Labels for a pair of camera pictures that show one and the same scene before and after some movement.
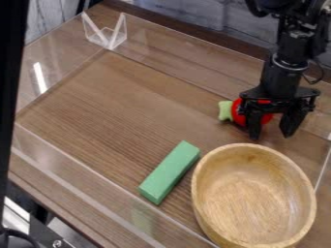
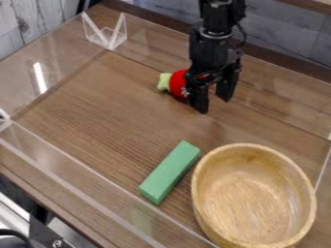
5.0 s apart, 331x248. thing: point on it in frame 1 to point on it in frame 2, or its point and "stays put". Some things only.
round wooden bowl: [254, 197] stays put
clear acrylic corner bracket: [106, 37] stays put
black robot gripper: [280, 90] to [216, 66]
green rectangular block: [169, 174] stays put
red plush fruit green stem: [229, 111] to [174, 82]
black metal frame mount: [53, 232] stays put
